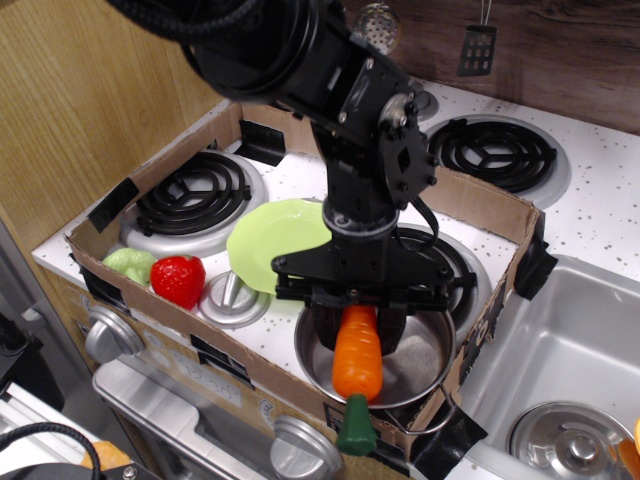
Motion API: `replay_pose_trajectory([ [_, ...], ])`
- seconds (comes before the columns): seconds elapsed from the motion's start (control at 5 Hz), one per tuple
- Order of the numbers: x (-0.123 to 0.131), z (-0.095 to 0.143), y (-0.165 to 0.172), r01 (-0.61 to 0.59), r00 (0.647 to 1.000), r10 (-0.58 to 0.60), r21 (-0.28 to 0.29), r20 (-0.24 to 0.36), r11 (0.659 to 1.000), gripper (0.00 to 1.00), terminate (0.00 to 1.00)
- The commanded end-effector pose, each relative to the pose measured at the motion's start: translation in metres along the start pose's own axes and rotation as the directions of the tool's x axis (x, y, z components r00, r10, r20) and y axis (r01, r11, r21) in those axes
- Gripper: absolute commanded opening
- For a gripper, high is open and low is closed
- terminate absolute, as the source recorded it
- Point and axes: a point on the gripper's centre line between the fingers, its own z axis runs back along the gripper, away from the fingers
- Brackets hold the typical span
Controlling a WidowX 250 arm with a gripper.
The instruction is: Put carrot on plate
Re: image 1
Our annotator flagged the hanging silver slotted spatula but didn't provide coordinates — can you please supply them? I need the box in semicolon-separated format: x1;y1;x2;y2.
456;0;498;77

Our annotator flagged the orange object bottom left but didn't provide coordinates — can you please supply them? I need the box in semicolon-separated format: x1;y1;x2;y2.
92;440;132;471

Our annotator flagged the silver back stove knob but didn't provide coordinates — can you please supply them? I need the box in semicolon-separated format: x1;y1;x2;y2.
414;85;439;122

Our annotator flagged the light green plastic plate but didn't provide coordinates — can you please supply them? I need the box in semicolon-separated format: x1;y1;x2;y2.
226;199;331;295

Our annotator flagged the silver front stove knob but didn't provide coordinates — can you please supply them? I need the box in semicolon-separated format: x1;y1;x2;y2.
198;271;271;329

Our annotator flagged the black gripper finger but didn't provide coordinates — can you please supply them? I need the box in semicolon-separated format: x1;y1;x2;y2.
377;306;409;356
311;304;343;350

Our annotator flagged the red toy strawberry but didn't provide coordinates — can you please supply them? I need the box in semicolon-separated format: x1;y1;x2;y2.
150;255;206;310

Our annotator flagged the hanging silver skimmer ladle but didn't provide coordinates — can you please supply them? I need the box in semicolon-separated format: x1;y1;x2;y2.
352;2;401;55

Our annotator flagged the front right black burner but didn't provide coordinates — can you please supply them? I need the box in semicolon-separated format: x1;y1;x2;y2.
394;222;494;344

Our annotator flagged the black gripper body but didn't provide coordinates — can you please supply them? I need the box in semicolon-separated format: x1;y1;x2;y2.
271;230;453;312

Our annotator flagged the orange object in sink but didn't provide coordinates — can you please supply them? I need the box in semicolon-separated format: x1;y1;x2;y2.
618;419;640;480

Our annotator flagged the back right black burner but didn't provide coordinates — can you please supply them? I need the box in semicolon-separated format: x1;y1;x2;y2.
425;114;571;209

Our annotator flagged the silver oven knob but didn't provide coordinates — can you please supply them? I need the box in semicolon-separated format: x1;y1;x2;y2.
270;415;344;480
85;306;144;364

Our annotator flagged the front left black burner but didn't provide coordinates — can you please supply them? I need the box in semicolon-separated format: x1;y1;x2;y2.
120;149;268;258

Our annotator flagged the black cable bottom left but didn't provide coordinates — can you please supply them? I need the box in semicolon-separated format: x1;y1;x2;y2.
0;422;104;480

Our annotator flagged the black burner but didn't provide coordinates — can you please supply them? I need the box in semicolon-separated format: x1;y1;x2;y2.
394;222;494;344
120;149;268;258
425;114;571;209

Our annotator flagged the stainless steel pot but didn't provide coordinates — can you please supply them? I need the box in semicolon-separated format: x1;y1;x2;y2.
294;308;456;436

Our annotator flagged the silver sink drain cover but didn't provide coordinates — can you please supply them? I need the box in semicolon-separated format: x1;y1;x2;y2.
507;401;632;479

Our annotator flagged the orange toy carrot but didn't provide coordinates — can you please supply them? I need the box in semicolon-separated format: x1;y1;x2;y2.
332;305;383;456

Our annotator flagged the silver oven door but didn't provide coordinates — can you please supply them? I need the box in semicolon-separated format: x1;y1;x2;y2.
93;360;277;479

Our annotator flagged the silver stove knob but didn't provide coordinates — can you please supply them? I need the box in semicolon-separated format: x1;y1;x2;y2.
198;271;271;329
414;85;439;122

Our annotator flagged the left silver oven knob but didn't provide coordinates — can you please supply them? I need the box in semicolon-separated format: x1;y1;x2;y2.
85;306;144;364

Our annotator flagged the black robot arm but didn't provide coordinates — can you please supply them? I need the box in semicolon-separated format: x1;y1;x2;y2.
115;1;453;354

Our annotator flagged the right silver oven knob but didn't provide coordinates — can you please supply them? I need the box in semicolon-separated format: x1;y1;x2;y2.
270;415;344;480

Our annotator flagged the silver toy sink basin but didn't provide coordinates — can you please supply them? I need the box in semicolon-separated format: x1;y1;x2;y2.
453;256;639;479

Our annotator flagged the brown cardboard fence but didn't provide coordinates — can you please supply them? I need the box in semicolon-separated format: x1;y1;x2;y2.
64;98;559;479

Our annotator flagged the green toy broccoli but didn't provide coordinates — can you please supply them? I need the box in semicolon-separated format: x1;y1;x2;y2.
102;247;156;287

